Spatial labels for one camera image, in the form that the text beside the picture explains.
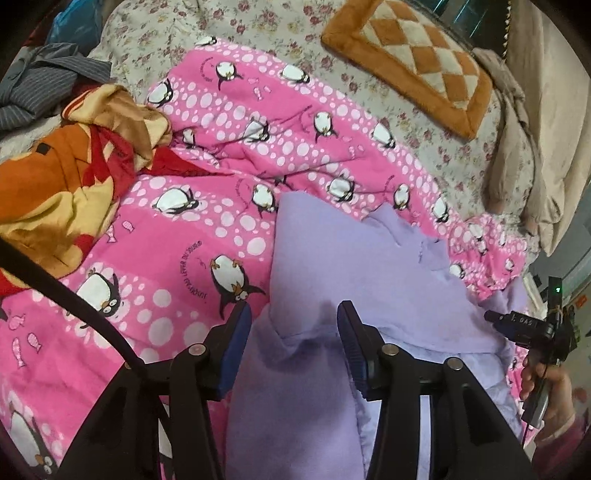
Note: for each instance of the floral bed sheet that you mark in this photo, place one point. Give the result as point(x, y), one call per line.
point(286, 27)

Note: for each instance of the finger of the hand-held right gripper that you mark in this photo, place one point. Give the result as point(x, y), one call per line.
point(498, 319)

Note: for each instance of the beige padded jacket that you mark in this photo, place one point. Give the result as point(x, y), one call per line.
point(545, 115)

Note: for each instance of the purple fleece garment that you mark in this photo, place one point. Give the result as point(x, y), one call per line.
point(346, 258)

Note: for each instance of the blue cloth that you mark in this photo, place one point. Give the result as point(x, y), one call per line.
point(74, 23)

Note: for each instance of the person's right forearm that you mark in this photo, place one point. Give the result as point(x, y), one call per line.
point(558, 452)

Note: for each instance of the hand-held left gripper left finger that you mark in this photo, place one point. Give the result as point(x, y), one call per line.
point(235, 344)

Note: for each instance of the pink penguin print blanket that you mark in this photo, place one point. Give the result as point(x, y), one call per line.
point(194, 240)

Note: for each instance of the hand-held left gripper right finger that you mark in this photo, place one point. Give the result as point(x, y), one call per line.
point(353, 344)

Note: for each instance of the grey striped cloth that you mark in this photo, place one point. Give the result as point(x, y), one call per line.
point(41, 78)

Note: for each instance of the person's right hand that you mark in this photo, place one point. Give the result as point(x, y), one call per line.
point(561, 392)

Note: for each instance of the orange checkered plush cushion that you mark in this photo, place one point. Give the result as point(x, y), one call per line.
point(415, 50)

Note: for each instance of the orange yellow printed blanket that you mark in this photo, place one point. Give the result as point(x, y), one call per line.
point(60, 184)

